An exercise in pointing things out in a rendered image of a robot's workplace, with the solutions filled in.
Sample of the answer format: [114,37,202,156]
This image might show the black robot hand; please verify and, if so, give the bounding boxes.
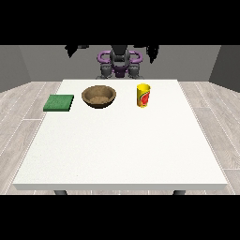
[64,44,90,59]
[133,44,160,65]

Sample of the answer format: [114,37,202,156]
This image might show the yellow cup with melon print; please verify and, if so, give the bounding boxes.
[136,82,152,109]

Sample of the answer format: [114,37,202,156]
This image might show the brown wooden bowl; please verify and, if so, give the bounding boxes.
[81,84,117,110]

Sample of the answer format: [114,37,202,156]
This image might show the grey robot trunk purple rings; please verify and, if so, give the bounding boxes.
[95,44,145,80]

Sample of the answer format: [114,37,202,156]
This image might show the green square pad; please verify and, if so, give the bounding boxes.
[42,94,75,113]

